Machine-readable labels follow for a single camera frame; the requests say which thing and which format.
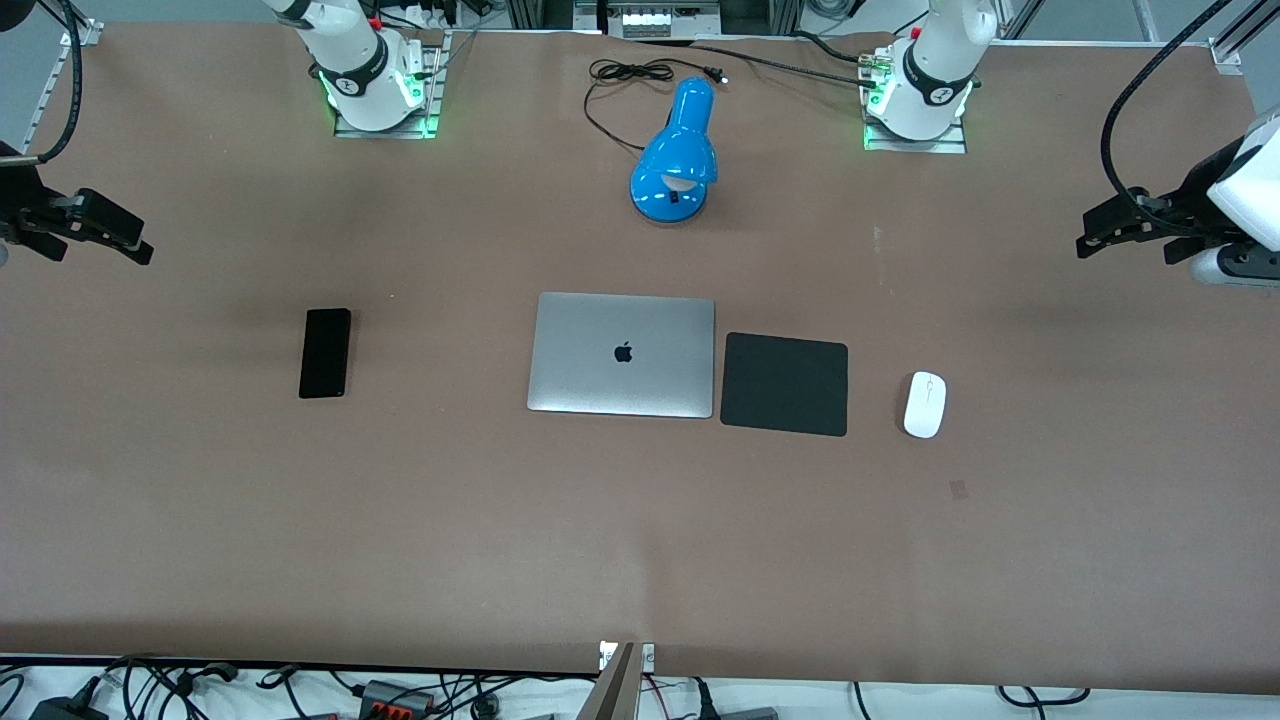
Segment brown camera mast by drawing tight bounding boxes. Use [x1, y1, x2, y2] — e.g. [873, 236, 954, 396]
[592, 643, 638, 720]

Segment black mouse pad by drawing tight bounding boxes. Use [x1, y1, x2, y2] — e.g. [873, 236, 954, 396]
[720, 332, 850, 438]

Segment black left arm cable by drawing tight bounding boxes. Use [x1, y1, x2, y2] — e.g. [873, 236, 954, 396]
[1100, 0, 1237, 201]

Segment black power adapter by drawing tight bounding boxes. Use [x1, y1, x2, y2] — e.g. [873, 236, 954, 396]
[28, 693, 111, 720]

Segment silver closed laptop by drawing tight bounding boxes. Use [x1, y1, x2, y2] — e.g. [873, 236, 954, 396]
[527, 292, 717, 420]

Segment metal mast bracket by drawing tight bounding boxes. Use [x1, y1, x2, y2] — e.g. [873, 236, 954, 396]
[598, 641, 657, 673]

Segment thin black lamp cord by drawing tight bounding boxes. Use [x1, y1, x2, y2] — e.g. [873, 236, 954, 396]
[583, 58, 729, 154]

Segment blue desk lamp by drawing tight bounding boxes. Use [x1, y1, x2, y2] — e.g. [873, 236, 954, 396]
[629, 77, 720, 225]

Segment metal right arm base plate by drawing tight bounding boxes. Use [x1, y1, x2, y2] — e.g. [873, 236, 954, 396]
[333, 33, 448, 140]

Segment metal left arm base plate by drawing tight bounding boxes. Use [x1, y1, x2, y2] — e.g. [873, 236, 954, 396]
[861, 48, 969, 155]

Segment white computer mouse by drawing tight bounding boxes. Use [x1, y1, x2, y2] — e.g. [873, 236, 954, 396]
[903, 371, 949, 440]

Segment black orange connector block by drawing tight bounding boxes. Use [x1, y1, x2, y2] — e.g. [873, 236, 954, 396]
[358, 679, 439, 718]

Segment white power strip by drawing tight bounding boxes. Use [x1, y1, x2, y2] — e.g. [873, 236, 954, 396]
[620, 8, 684, 39]

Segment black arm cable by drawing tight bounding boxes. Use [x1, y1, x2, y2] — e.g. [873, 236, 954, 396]
[1100, 0, 1237, 201]
[35, 0, 84, 163]

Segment looped black floor cable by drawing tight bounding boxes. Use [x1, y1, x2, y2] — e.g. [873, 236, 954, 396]
[995, 684, 1094, 709]

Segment thick black power cable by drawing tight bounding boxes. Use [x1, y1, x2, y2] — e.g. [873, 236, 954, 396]
[630, 38, 881, 89]

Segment perforated metal rail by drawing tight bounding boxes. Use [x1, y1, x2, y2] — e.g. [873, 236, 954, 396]
[18, 40, 77, 157]

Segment black smartphone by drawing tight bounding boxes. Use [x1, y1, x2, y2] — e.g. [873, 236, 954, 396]
[298, 308, 353, 400]

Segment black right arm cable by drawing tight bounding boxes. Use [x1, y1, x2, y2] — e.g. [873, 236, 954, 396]
[35, 0, 84, 163]

